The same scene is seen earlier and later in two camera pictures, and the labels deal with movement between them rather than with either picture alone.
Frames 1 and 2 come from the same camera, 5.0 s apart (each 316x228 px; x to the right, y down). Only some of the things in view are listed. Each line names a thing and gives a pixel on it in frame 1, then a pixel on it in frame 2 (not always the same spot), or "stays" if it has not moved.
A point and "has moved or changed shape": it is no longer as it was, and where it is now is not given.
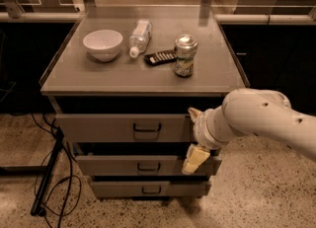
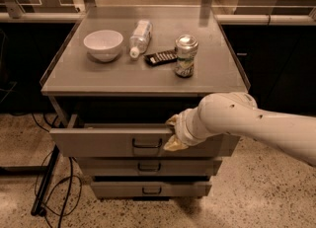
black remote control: x=162 y=57 stays
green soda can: x=186 y=46 stays
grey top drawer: x=124 y=127 has moved or changed shape
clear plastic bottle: x=140 y=38 stays
